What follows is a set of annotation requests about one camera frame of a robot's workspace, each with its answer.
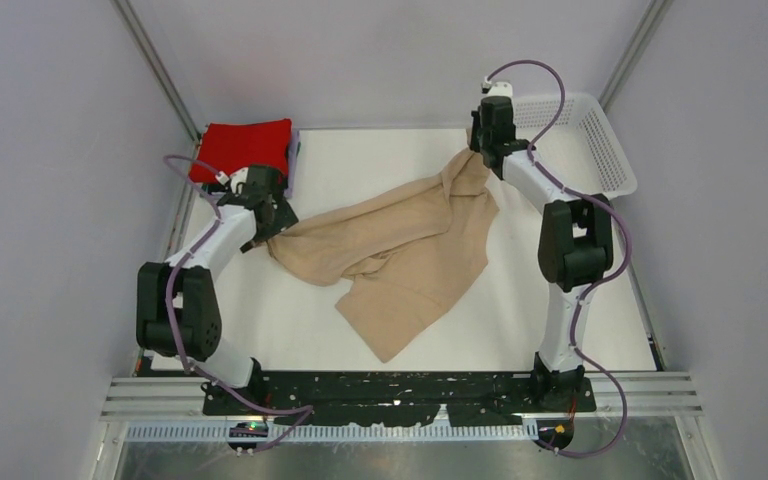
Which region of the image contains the beige t shirt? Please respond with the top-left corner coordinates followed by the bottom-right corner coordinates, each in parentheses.
top-left (267, 128), bottom-right (499, 365)

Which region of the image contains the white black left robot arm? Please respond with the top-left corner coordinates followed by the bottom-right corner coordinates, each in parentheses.
top-left (136, 165), bottom-right (298, 414)

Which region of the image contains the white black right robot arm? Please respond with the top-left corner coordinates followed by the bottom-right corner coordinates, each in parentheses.
top-left (470, 95), bottom-right (614, 411)

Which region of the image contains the red folded t shirt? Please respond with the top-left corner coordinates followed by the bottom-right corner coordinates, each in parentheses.
top-left (196, 118), bottom-right (292, 177)

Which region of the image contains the white plastic laundry basket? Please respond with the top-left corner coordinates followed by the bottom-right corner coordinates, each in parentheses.
top-left (513, 92), bottom-right (638, 200)

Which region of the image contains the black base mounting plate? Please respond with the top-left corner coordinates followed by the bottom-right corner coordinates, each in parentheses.
top-left (239, 371), bottom-right (596, 427)

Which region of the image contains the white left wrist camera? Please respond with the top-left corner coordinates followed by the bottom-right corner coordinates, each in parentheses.
top-left (215, 167), bottom-right (249, 189)

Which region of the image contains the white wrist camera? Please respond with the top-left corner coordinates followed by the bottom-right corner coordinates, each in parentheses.
top-left (481, 78), bottom-right (514, 98)
top-left (215, 167), bottom-right (249, 189)

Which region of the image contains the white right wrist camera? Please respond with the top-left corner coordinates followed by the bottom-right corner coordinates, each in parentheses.
top-left (481, 78), bottom-right (514, 98)

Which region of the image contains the white slotted cable duct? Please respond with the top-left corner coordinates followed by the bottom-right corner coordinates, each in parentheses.
top-left (125, 420), bottom-right (538, 443)

